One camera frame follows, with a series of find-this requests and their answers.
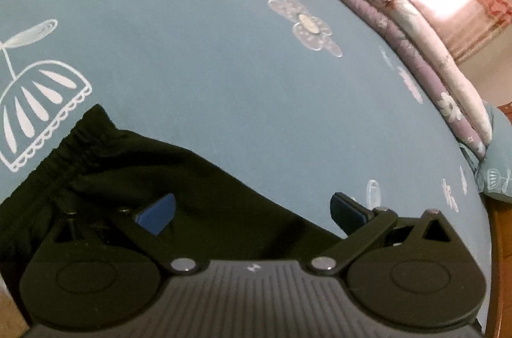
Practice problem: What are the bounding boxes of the black drawstring pants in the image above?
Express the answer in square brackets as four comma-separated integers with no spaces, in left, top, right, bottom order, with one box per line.
[0,103,346,327]

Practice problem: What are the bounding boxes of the teal pillow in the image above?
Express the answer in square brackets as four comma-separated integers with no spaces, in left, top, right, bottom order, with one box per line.
[459,102,512,204]

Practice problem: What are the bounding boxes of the wooden headboard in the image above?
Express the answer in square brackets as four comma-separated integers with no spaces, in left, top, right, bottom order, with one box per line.
[485,197,512,338]

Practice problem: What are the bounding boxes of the teal patterned bed sheet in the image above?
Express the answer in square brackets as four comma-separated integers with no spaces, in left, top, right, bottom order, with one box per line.
[0,0,493,330]

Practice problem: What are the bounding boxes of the pink purple folded quilt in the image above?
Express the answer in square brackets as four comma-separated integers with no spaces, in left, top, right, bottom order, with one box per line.
[340,0,493,158]

